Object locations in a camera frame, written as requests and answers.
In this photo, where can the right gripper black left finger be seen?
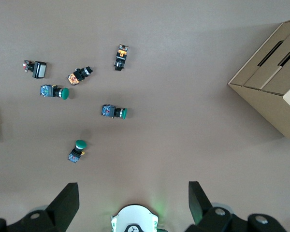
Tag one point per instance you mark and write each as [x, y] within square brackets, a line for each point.
[65, 205]

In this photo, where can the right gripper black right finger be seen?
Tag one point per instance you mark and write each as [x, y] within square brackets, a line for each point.
[199, 205]

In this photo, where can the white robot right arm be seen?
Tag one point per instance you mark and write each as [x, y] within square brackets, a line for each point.
[135, 216]

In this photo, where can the green mushroom push button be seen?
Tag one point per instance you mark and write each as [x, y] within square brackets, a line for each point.
[77, 151]
[50, 91]
[111, 111]

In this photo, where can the brown cardboard box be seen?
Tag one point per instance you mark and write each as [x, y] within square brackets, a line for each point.
[268, 96]

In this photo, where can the black orange selector switch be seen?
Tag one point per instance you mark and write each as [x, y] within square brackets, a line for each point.
[122, 56]
[77, 76]

